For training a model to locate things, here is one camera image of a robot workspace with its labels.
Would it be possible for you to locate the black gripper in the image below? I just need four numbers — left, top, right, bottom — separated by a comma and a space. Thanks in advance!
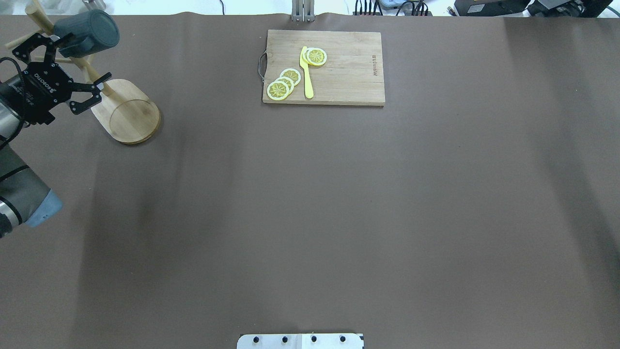
12, 32, 112, 126

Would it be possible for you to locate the blue-grey mug yellow inside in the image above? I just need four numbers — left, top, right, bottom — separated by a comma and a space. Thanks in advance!
53, 9, 120, 58

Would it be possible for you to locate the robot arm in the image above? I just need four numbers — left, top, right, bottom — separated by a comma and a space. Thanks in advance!
0, 33, 111, 236

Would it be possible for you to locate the wooden cup rack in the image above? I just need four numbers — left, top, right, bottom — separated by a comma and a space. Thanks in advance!
6, 0, 161, 145

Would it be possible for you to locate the lemon slice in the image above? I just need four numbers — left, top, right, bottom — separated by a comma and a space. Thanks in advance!
266, 81, 290, 101
304, 47, 327, 66
280, 68, 302, 86
275, 77, 295, 94

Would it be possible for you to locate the yellow plastic knife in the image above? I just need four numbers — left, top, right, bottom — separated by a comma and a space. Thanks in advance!
299, 46, 314, 99

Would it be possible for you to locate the wooden cutting board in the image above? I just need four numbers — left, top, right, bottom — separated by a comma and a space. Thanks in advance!
262, 29, 386, 107

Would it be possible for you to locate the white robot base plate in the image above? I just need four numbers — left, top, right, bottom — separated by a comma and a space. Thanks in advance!
236, 333, 365, 349

